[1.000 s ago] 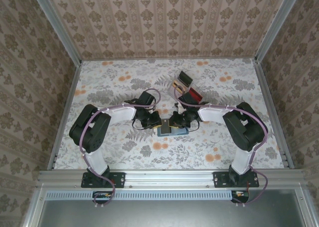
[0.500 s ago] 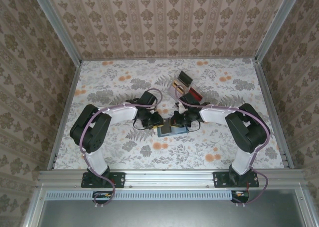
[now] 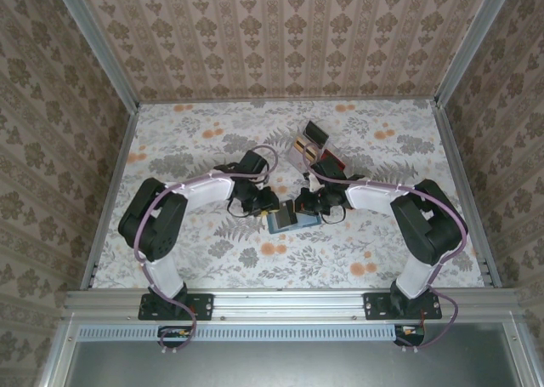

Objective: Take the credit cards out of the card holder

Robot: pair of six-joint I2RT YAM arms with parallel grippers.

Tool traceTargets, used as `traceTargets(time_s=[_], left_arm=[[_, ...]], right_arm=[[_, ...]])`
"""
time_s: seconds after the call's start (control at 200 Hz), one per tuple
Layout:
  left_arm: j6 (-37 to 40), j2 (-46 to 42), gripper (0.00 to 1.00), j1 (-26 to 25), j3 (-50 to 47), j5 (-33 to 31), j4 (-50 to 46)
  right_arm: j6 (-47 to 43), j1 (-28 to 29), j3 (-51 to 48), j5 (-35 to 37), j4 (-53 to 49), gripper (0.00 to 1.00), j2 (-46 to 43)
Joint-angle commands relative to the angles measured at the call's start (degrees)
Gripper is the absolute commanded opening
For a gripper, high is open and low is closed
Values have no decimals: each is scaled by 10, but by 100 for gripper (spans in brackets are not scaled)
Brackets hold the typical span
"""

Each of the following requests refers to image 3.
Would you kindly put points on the grey metal panel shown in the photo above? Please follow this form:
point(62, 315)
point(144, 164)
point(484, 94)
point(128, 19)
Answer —
point(289, 365)

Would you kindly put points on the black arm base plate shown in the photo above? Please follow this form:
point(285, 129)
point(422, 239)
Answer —
point(376, 306)
point(204, 306)

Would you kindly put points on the aluminium side rail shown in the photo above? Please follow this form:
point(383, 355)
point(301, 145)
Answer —
point(465, 191)
point(110, 191)

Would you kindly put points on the plain black card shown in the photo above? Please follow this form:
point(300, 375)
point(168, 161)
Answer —
point(316, 134)

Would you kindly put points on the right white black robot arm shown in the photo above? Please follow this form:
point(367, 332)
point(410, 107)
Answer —
point(414, 276)

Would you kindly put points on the blue card holder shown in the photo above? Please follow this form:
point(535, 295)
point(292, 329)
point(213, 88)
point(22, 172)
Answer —
point(308, 222)

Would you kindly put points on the slanted aluminium post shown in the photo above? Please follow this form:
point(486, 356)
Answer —
point(476, 42)
point(98, 47)

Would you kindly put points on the long aluminium base rail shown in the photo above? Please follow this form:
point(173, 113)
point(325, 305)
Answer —
point(289, 304)

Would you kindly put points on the dark card with white mark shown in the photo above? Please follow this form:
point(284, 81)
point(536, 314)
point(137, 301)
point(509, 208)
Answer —
point(285, 216)

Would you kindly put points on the black wiring port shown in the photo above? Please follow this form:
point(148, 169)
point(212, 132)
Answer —
point(410, 334)
point(172, 334)

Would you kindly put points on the gold striped card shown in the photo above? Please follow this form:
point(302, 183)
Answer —
point(307, 147)

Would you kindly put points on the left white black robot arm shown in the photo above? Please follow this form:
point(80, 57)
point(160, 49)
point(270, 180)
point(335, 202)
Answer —
point(163, 276)

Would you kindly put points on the floral table cover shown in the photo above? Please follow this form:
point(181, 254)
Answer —
point(297, 268)

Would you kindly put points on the clear plastic card tray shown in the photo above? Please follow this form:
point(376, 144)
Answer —
point(336, 149)

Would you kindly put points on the red card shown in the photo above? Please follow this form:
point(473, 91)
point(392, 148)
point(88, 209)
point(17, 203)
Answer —
point(336, 161)

